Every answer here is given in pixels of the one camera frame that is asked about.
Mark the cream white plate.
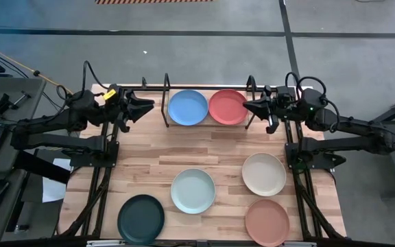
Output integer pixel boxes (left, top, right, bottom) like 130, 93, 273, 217
241, 152, 287, 198

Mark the black floor cable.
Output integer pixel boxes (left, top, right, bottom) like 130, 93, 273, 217
0, 43, 68, 110

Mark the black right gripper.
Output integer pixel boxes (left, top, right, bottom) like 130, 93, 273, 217
242, 85, 298, 134

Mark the terracotta pink plate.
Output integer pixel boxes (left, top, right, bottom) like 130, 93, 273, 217
244, 198, 291, 247

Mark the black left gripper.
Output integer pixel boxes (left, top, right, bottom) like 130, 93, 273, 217
106, 84, 156, 134

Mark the black metal rig frame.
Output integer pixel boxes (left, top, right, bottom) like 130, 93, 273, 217
55, 84, 349, 243

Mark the black wire dish rack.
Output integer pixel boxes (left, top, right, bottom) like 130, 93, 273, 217
160, 72, 257, 130

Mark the grey side desk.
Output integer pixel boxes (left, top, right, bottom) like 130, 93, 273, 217
0, 77, 47, 243

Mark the white paper sheet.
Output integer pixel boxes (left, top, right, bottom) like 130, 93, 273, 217
42, 157, 73, 203

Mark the light blue plate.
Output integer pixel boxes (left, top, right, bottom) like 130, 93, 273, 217
170, 167, 217, 215

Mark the black clamp tool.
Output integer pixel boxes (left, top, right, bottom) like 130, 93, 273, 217
0, 91, 33, 116

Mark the dark green plate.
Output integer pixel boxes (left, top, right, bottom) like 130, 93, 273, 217
117, 194, 166, 244

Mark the yellow cable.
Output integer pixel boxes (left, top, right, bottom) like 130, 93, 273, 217
0, 38, 74, 151

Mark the black flat panel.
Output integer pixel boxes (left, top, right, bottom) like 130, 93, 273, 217
12, 150, 71, 185

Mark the red plate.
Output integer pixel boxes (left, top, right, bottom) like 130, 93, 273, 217
208, 89, 249, 126

